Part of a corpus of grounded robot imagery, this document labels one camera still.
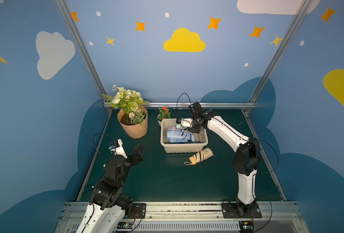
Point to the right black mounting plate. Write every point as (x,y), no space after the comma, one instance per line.
(239,210)

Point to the right green circuit board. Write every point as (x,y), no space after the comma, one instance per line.
(246,227)

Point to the aluminium frame post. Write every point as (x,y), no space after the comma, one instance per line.
(288,36)
(71,24)

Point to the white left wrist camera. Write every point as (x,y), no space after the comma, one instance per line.
(116,148)

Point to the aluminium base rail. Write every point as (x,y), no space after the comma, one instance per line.
(193,217)

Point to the green circuit board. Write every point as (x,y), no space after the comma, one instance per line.
(246,227)
(125,226)

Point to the lilac umbrella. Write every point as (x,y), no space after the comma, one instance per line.
(175,128)

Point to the black mounting plate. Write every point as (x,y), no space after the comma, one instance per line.
(137,210)
(239,210)

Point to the tan umbrella with black strap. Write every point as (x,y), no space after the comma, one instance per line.
(199,157)

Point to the pale blue umbrella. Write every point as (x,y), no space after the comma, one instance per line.
(180,137)

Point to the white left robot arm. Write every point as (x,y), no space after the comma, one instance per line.
(107,205)

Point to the aluminium frame right post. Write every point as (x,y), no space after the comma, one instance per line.
(288,36)

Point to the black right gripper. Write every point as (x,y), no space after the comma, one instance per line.
(194,126)

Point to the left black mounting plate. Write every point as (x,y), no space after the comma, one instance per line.
(137,210)

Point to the aluminium frame back bar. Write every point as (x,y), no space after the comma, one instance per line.
(204,105)

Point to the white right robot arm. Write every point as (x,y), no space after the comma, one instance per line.
(245,161)

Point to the tan pot with white flowers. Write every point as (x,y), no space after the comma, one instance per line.
(132,116)

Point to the beige plastic storage box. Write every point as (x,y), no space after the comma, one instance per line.
(198,145)

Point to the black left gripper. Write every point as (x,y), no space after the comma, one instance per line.
(132,158)

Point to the aluminium frame left post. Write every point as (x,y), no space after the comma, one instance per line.
(71,24)

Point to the small pink flower pot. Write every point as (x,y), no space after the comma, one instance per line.
(163,113)

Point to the left green circuit board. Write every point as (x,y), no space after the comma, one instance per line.
(125,226)

